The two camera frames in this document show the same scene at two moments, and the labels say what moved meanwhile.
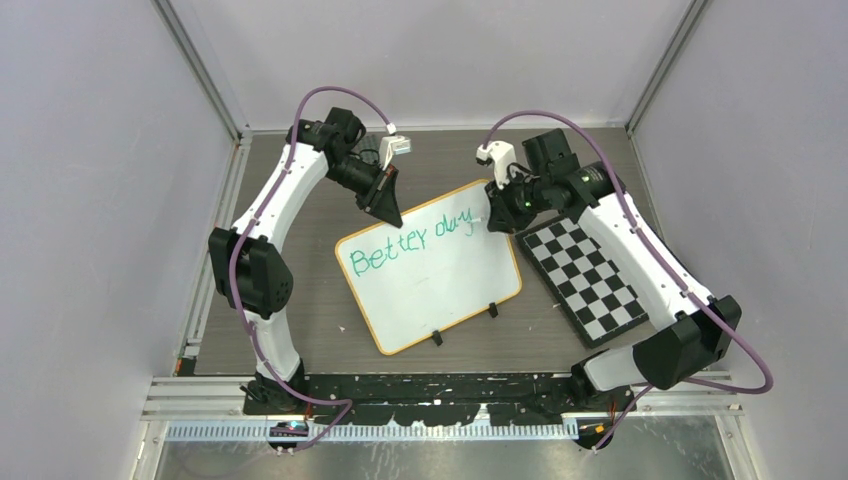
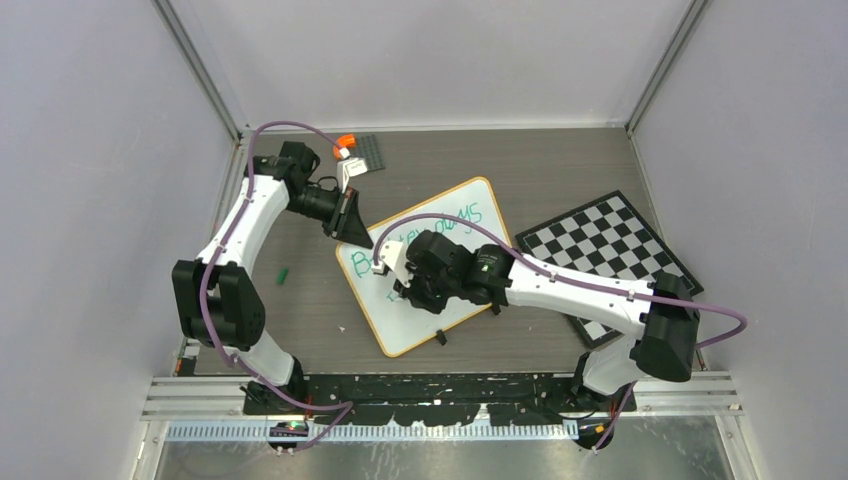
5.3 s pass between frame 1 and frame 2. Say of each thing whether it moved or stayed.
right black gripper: moved
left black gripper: moved
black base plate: stayed
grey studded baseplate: stayed
